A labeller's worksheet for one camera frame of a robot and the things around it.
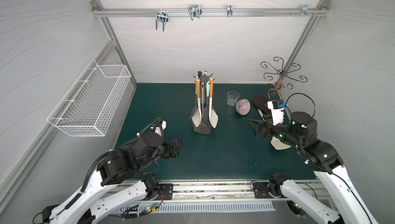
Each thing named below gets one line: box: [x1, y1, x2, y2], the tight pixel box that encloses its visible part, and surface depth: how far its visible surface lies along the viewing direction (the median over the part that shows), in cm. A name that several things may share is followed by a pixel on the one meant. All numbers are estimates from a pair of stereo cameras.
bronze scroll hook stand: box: [260, 56, 308, 101], surface depth 86 cm
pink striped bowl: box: [235, 98, 251, 116], surface depth 106 cm
